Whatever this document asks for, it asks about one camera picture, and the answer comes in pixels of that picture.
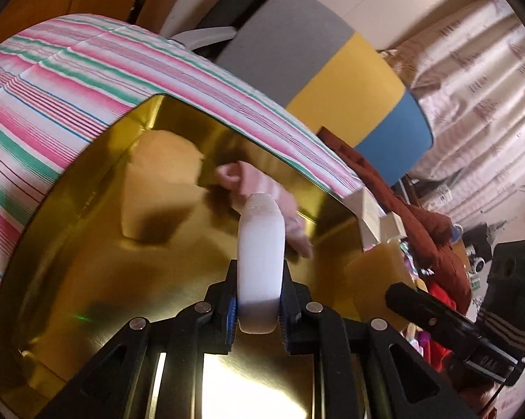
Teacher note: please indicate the rolled pink striped sock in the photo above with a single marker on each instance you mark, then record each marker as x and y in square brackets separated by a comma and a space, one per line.
[262, 183]

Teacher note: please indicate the large beige cardboard box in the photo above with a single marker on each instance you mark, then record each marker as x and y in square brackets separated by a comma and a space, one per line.
[367, 214]

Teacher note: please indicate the red-brown blanket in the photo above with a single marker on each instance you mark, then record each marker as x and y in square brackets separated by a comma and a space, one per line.
[419, 227]

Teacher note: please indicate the striped pink green cloth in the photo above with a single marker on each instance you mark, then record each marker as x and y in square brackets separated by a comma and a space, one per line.
[70, 83]

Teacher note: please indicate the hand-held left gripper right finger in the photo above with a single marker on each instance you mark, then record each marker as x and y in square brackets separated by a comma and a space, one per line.
[286, 318]

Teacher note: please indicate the white foam block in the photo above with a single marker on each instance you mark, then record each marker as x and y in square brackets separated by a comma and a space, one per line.
[260, 253]

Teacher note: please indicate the printed beige curtain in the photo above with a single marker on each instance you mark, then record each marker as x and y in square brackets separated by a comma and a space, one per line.
[485, 96]

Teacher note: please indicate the small beige cardboard box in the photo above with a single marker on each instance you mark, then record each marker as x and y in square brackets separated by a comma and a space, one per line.
[392, 227]

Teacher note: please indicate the thick yellow sponge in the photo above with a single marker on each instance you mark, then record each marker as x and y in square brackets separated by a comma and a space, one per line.
[376, 275]

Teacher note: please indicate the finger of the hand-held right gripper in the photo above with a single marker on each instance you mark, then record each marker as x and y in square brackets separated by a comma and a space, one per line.
[424, 307]

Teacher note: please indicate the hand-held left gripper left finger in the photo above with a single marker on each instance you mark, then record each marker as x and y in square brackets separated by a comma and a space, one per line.
[231, 314]

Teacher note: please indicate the gold metal tin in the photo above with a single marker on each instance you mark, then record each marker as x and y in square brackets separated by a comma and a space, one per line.
[92, 270]

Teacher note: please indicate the grey yellow blue chair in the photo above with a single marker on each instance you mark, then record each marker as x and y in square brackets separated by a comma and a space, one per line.
[332, 74]

